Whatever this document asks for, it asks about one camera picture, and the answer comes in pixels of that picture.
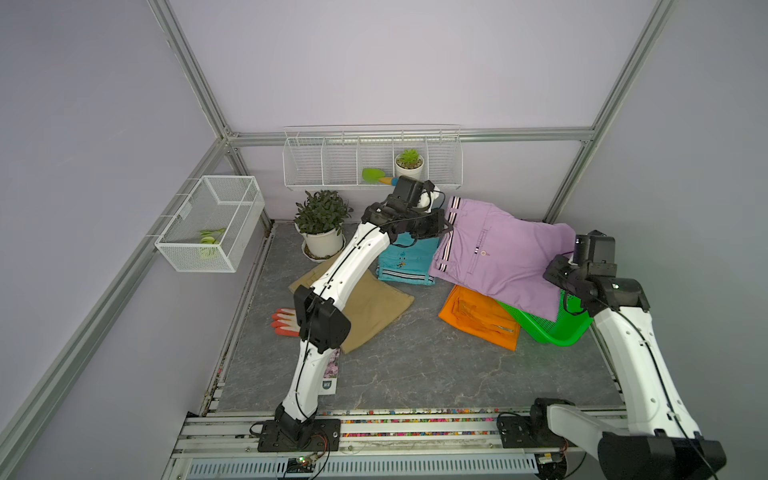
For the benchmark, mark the aluminium mounting rail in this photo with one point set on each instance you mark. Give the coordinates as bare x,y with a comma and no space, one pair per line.
416,444

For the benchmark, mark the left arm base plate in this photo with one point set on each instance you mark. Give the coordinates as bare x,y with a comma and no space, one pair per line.
319,435

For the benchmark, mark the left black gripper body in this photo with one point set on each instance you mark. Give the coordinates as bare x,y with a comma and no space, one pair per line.
421,224

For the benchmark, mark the flower seed packet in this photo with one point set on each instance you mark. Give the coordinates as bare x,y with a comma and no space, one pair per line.
330,377

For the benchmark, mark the green plastic basket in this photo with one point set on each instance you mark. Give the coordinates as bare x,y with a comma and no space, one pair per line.
572,322

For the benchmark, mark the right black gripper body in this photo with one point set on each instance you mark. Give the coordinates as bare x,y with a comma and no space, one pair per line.
564,274

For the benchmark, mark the green item in side basket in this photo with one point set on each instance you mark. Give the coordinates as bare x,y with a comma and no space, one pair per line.
209,243

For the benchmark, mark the white wire side basket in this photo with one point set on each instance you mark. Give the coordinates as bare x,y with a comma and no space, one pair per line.
216,201

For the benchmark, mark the small potted succulent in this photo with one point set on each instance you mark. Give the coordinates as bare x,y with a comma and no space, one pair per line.
410,164

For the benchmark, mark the purple pants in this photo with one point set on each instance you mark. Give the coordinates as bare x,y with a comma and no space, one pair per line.
493,253

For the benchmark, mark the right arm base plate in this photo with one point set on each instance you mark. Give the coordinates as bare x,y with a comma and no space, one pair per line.
520,431

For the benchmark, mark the large potted plant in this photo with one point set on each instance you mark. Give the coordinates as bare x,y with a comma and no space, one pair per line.
319,219

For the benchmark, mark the white wire wall shelf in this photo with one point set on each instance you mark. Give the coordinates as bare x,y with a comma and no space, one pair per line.
335,158

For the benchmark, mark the teal folded pants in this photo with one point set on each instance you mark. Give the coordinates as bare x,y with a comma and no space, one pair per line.
408,261

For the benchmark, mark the orange pants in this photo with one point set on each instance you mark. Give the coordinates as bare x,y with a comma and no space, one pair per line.
480,316

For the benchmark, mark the red white work glove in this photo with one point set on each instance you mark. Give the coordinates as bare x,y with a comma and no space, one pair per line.
284,322

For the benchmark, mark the green toy shovel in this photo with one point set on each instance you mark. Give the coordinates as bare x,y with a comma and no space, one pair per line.
377,176

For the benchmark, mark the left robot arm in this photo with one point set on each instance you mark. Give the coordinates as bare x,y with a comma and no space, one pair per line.
323,326

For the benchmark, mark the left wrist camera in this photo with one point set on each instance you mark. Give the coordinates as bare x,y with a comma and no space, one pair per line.
415,194

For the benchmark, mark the khaki pants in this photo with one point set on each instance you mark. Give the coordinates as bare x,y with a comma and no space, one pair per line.
372,306

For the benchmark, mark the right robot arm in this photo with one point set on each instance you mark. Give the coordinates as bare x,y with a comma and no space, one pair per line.
662,440

